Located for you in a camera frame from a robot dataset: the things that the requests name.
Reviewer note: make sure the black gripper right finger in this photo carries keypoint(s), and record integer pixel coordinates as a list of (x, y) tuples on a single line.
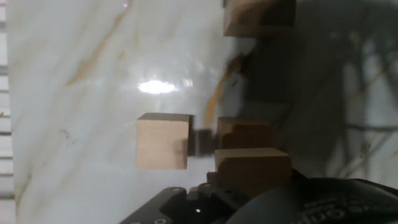
[(298, 175)]

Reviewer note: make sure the marble pattern mat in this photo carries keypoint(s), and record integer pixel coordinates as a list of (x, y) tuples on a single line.
[(77, 124)]

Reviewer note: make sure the large wooden cube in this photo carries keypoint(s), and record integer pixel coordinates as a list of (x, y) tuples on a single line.
[(258, 18), (245, 135), (161, 143), (253, 171)]

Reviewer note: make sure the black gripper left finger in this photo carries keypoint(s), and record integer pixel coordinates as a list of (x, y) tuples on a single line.
[(174, 205)]

